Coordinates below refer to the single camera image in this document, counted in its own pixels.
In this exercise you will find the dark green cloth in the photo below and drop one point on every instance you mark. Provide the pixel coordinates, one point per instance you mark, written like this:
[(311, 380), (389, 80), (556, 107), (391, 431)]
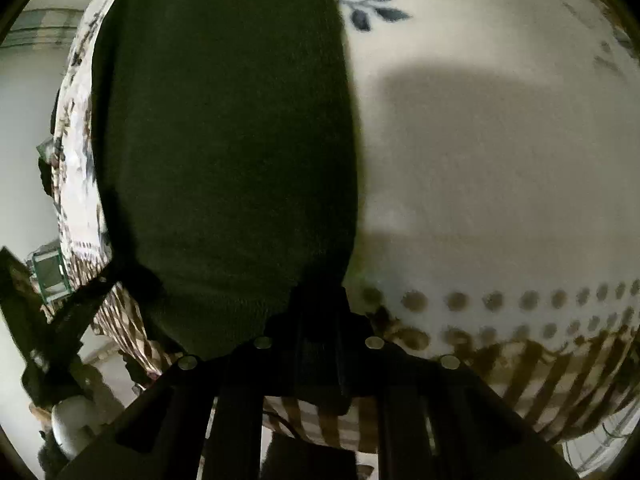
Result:
[(225, 160)]

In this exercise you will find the grey checked curtain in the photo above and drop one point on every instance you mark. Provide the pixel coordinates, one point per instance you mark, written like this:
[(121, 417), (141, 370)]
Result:
[(42, 27)]

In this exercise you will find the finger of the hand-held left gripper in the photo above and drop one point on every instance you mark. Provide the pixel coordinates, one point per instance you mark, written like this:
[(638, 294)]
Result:
[(35, 320)]

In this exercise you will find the green framed object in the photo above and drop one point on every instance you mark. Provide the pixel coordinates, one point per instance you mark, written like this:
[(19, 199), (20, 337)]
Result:
[(49, 275)]

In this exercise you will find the white round object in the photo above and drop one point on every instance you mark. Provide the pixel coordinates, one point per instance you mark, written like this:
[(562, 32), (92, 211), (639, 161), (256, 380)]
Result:
[(75, 422)]

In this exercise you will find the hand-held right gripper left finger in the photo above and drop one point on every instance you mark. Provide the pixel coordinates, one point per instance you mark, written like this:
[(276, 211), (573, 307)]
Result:
[(305, 350)]

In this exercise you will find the white floral printed blanket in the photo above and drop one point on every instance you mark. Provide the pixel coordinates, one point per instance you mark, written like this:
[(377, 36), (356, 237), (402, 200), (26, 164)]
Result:
[(480, 185)]

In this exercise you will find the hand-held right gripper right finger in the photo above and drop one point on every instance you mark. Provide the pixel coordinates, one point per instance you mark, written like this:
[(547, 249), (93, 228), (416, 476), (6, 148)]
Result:
[(335, 350)]

